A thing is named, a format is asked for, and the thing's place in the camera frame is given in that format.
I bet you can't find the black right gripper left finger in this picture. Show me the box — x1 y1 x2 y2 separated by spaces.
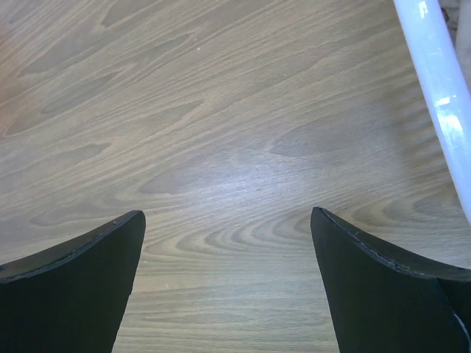
1 210 146 352

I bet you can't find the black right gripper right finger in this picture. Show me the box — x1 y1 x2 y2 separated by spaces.
311 207 470 352

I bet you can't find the white plastic laundry basket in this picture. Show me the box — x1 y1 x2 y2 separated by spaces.
394 1 470 219

